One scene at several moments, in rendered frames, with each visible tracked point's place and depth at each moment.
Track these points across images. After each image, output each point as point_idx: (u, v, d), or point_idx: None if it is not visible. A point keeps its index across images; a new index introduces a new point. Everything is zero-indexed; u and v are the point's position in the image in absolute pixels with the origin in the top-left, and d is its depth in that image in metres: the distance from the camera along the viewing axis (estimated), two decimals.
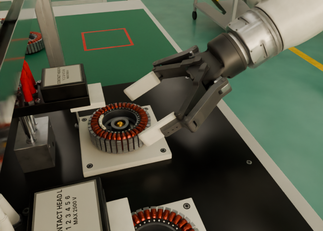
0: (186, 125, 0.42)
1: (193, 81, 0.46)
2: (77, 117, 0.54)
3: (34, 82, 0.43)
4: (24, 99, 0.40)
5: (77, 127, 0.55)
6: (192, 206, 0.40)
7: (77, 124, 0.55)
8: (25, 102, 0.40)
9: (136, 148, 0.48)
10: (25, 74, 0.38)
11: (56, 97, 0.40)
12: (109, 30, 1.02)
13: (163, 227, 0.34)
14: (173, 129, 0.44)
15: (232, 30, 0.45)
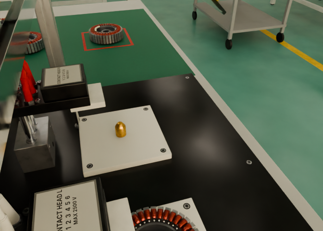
0: None
1: None
2: (77, 117, 0.54)
3: (34, 82, 0.43)
4: (24, 99, 0.40)
5: (77, 127, 0.55)
6: (192, 206, 0.40)
7: (77, 124, 0.55)
8: (25, 102, 0.40)
9: (107, 43, 0.92)
10: (25, 74, 0.38)
11: (56, 97, 0.40)
12: None
13: (163, 227, 0.34)
14: None
15: None
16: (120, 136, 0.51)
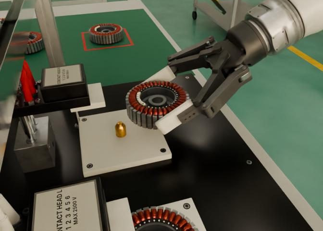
0: (203, 111, 0.42)
1: (212, 68, 0.46)
2: (77, 117, 0.54)
3: (34, 82, 0.43)
4: (24, 99, 0.40)
5: (77, 127, 0.55)
6: (192, 206, 0.40)
7: (77, 124, 0.55)
8: (25, 102, 0.40)
9: (107, 43, 0.92)
10: (25, 74, 0.38)
11: (56, 97, 0.40)
12: None
13: (163, 227, 0.34)
14: (190, 116, 0.44)
15: (254, 18, 0.45)
16: (120, 136, 0.51)
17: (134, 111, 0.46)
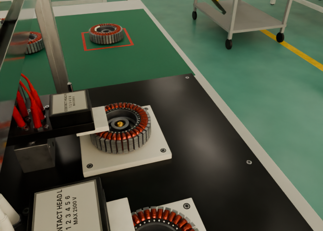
0: None
1: None
2: None
3: (43, 107, 0.46)
4: (34, 126, 0.43)
5: None
6: (192, 206, 0.40)
7: None
8: (34, 128, 0.43)
9: (107, 43, 0.92)
10: (35, 104, 0.41)
11: (64, 123, 0.43)
12: None
13: (163, 227, 0.34)
14: None
15: None
16: None
17: (93, 136, 0.47)
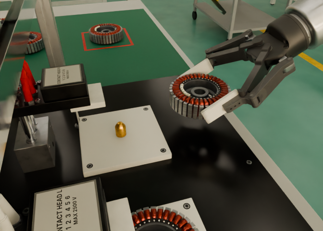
0: None
1: (245, 60, 0.54)
2: (77, 117, 0.54)
3: (34, 82, 0.43)
4: (24, 99, 0.40)
5: (77, 127, 0.55)
6: (192, 206, 0.40)
7: (77, 124, 0.55)
8: (25, 102, 0.40)
9: (107, 43, 0.92)
10: (25, 74, 0.38)
11: (56, 97, 0.40)
12: None
13: (163, 227, 0.34)
14: None
15: None
16: (120, 136, 0.51)
17: (180, 102, 0.48)
